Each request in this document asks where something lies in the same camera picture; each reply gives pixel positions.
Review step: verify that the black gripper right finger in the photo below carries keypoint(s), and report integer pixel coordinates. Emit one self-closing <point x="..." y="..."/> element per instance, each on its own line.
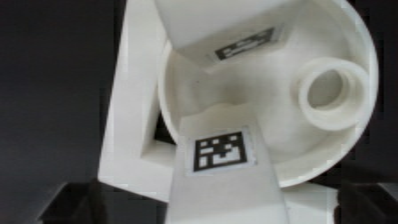
<point x="367" y="203"/>

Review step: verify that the white round stool seat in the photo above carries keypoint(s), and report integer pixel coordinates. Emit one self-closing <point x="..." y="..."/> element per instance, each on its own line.
<point x="308" y="84"/>

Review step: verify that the white U-shaped fence frame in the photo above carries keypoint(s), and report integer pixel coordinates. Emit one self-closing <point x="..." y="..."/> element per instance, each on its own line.
<point x="138" y="157"/>

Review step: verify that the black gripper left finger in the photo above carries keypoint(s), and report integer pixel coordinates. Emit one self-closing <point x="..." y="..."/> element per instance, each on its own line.
<point x="77" y="205"/>

